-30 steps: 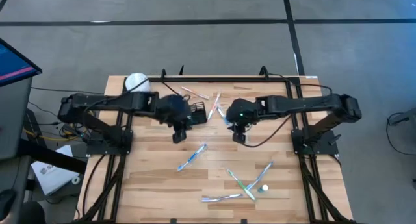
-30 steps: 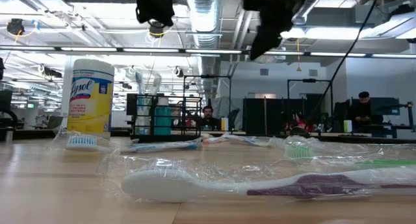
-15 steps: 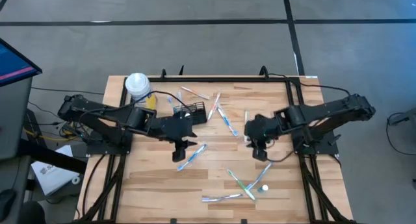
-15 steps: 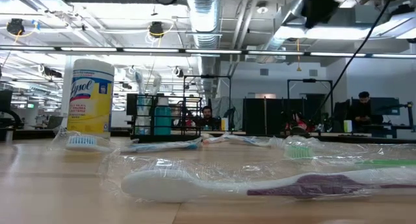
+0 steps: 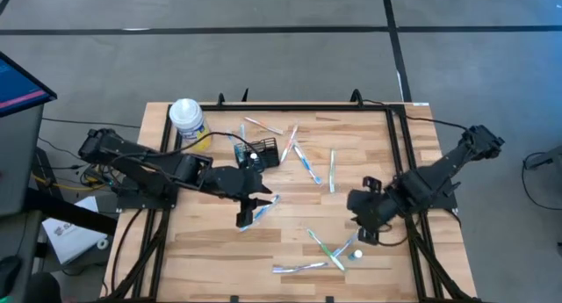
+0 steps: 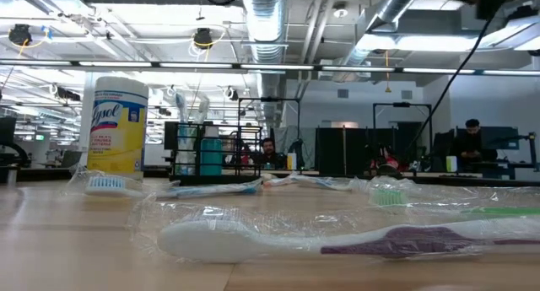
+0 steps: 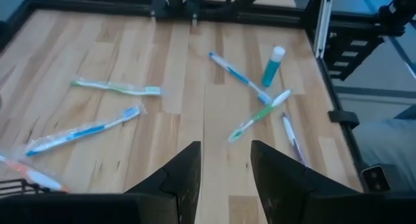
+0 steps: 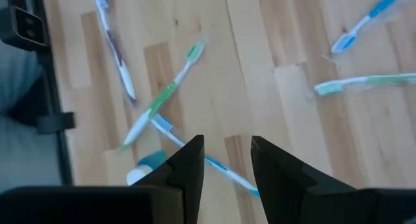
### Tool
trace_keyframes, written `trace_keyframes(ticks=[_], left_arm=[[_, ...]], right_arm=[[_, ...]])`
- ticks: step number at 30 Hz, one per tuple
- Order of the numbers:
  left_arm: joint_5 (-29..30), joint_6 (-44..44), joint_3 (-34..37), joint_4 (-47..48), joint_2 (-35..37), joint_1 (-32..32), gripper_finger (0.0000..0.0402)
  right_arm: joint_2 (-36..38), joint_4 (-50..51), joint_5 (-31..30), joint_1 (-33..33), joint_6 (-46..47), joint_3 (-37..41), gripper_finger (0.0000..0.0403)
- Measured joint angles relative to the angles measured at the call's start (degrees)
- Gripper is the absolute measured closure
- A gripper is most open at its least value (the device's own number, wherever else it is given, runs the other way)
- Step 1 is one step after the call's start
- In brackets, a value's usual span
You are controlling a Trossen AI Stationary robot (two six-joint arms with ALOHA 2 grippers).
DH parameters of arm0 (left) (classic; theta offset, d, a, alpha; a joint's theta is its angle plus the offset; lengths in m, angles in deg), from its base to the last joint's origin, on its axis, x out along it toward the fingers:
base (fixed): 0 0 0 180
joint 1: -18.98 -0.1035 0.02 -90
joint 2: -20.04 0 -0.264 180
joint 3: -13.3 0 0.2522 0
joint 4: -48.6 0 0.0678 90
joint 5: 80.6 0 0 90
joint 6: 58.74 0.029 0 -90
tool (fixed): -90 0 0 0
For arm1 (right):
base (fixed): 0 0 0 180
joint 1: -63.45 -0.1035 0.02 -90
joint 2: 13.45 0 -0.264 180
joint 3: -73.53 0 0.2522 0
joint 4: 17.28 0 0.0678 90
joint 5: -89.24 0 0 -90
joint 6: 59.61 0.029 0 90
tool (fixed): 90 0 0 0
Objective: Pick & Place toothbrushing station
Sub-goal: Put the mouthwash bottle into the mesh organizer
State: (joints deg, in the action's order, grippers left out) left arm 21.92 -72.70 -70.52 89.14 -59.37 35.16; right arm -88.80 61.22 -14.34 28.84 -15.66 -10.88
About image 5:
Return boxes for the black computer mouse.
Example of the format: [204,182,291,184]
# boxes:
[0,255,23,291]

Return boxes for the person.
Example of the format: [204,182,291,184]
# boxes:
[24,271,62,303]

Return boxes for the orange white wrapped toothbrush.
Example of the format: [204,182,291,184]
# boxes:
[279,124,300,164]

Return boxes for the yellow cable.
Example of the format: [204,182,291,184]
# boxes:
[30,173,109,194]

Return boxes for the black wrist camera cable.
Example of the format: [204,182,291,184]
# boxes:
[376,214,414,248]
[148,131,267,172]

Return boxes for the black left wrist camera cable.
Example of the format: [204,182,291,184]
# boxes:
[148,131,267,172]

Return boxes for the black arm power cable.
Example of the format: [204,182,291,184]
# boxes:
[362,98,471,132]

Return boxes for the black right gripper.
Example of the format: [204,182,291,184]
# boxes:
[347,177,403,245]

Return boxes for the pale green toothbrush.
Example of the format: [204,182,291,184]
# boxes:
[328,148,338,195]

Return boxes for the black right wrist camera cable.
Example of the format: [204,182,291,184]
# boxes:
[376,214,414,248]

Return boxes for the green white toothbrush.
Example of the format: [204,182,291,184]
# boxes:
[305,227,347,272]

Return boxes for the black desk beam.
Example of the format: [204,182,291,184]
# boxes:
[24,188,119,236]

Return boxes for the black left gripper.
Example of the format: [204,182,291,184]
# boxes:
[199,165,273,228]

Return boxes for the blue white toothbrush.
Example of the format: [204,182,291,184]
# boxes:
[292,143,324,186]
[239,193,282,233]

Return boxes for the purple white wrapped toothbrush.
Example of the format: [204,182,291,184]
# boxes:
[270,261,330,275]

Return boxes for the blue screen monitor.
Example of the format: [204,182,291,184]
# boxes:
[0,51,58,119]

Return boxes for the yellow Lysol wipes canister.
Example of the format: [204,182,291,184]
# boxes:
[169,97,214,153]

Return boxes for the black floor cable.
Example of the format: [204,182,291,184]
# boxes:
[521,151,562,212]

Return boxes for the white printed booklet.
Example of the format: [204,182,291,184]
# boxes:
[41,195,109,266]

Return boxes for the black wire caddy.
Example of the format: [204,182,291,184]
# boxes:
[234,137,281,170]

